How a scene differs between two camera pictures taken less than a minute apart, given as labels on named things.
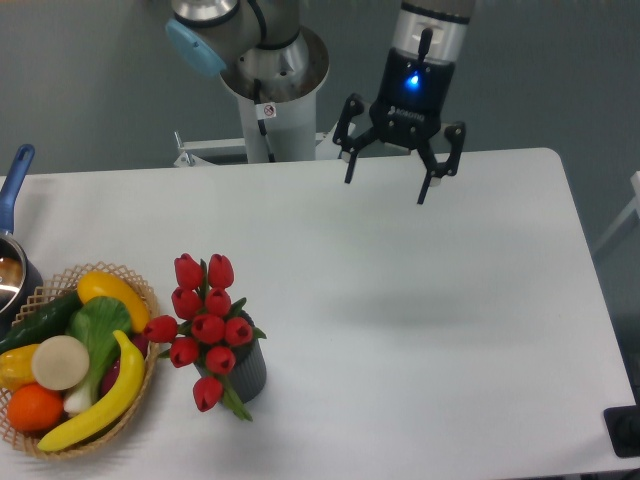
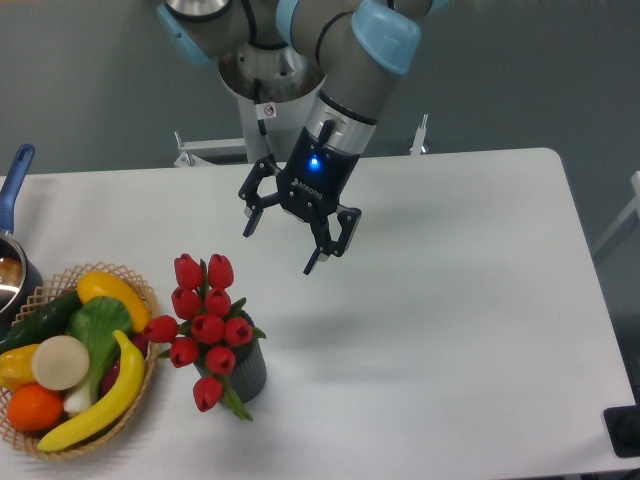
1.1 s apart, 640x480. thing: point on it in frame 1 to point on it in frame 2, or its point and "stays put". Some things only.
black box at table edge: [624, 427] stays put
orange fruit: [35, 408] stays put
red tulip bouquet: [207, 328] stays put
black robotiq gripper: [412, 97] to [310, 188]
